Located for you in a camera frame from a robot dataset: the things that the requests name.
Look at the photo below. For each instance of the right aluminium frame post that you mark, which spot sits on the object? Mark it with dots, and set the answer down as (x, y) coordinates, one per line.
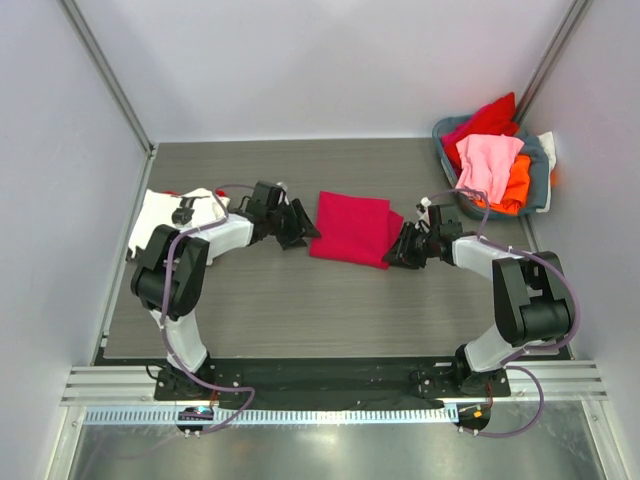
(567, 28)

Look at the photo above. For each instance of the white cloth in basket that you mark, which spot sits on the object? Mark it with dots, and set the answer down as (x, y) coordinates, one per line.
(547, 143)

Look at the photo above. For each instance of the folded white t shirt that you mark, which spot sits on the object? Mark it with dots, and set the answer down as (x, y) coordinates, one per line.
(179, 211)

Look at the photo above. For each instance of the slotted cable duct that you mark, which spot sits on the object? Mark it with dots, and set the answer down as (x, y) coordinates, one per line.
(204, 417)

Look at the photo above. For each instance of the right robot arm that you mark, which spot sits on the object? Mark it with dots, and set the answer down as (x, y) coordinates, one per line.
(532, 303)

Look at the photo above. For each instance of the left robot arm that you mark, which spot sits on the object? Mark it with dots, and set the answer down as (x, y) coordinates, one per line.
(176, 239)

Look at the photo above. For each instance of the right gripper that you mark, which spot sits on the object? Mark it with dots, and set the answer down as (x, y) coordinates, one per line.
(413, 245)

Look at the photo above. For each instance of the orange t shirt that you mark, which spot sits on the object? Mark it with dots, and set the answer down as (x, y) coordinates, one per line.
(515, 187)

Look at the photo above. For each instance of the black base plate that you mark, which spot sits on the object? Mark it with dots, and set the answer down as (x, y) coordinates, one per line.
(342, 384)

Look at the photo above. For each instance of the blue laundry basket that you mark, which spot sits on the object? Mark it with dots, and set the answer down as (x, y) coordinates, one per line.
(539, 189)

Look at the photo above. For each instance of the crimson t shirt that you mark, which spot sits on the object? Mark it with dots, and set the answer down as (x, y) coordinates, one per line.
(358, 230)

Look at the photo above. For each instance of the red t shirt in basket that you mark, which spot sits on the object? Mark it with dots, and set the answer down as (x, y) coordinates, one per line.
(492, 119)

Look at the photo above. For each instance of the aluminium frame post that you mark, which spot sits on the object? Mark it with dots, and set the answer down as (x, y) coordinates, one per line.
(99, 60)
(567, 28)

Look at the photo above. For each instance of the left aluminium frame post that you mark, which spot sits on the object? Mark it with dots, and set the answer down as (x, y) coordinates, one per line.
(99, 60)

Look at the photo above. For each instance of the pink t shirt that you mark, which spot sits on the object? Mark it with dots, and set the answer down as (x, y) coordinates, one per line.
(478, 145)

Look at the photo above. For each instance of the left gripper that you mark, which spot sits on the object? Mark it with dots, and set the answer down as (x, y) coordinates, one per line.
(300, 226)

